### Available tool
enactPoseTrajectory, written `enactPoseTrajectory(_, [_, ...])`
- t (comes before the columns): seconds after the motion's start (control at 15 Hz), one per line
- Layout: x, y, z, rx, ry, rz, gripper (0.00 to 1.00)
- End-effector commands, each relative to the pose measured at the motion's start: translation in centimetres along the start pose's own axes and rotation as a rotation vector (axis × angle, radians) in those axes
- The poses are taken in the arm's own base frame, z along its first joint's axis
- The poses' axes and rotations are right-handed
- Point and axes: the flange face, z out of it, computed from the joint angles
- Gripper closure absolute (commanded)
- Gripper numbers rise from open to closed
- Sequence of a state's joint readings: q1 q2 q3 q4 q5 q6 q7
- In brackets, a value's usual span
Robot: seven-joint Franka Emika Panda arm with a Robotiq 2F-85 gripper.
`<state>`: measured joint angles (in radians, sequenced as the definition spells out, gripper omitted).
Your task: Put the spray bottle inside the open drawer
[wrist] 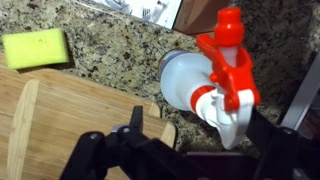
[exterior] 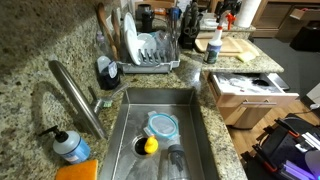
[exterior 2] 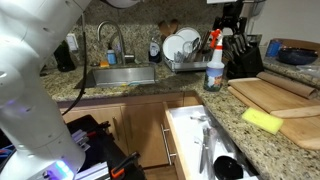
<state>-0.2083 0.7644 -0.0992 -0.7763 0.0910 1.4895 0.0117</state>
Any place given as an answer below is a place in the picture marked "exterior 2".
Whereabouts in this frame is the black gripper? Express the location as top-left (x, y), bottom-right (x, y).
top-left (212, 0), bottom-right (250, 36)

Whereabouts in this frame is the white spray bottle orange trigger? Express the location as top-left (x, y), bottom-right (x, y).
top-left (203, 28), bottom-right (226, 93)

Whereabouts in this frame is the open wooden drawer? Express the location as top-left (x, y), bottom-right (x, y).
top-left (162, 101), bottom-right (264, 180)

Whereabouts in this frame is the metal utensil in drawer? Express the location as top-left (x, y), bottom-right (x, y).
top-left (189, 114), bottom-right (218, 174)

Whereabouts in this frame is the black knife block with knives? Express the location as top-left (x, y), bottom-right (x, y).
top-left (223, 33), bottom-right (265, 80)

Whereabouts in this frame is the large white plate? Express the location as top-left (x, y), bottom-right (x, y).
top-left (174, 27), bottom-right (202, 51)

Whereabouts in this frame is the clear drinking glass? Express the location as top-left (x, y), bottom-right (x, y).
top-left (182, 37), bottom-right (201, 56)

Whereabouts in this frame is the short wooden spoon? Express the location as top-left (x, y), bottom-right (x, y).
top-left (169, 18), bottom-right (180, 34)

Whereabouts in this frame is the grey dish drying rack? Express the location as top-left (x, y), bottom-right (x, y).
top-left (163, 49), bottom-right (214, 74)

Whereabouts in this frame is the small white plate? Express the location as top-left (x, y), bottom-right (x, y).
top-left (162, 34), bottom-right (186, 62)

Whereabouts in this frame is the long wooden spoon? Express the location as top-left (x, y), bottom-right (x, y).
top-left (158, 20), bottom-right (172, 38)

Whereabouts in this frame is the dark blue bowl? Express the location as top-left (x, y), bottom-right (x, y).
top-left (277, 46), bottom-right (319, 66)

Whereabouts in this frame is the small bamboo cutting board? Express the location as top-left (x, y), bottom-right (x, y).
top-left (227, 71), bottom-right (320, 119)

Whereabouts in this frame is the yellow sponge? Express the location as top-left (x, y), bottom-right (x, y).
top-left (241, 107), bottom-right (284, 136)

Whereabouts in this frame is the clear lid with teal rim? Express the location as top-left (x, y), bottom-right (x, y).
top-left (127, 80), bottom-right (147, 87)

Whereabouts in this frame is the stainless steel kitchen faucet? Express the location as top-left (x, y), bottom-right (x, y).
top-left (96, 20), bottom-right (136, 66)

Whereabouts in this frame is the stainless steel sink basin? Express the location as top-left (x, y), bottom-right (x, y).
top-left (91, 64), bottom-right (158, 88)

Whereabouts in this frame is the blue soap pump dispenser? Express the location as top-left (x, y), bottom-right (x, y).
top-left (106, 43), bottom-right (118, 66)

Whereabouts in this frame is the large bamboo cutting board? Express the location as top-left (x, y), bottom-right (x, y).
top-left (227, 85), bottom-right (320, 151)

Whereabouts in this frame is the round black lid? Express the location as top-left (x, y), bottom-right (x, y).
top-left (213, 155), bottom-right (244, 180)

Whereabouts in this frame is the wide wooden cabinet door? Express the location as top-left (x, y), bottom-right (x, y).
top-left (61, 104), bottom-right (129, 156)

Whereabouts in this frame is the black coffee maker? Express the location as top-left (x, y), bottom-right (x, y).
top-left (53, 40), bottom-right (77, 73)

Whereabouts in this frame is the black clamp orange tip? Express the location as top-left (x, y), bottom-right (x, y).
top-left (109, 151), bottom-right (142, 179)

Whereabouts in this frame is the black robot cart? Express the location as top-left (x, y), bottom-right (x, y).
top-left (64, 114), bottom-right (148, 180)

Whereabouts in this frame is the metal drawer handle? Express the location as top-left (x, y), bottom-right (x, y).
top-left (160, 123), bottom-right (177, 166)

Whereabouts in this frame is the black cable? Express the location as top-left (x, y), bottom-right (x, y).
top-left (61, 13), bottom-right (88, 117)

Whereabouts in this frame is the white wall outlet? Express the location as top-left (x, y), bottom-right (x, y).
top-left (65, 33), bottom-right (79, 52)

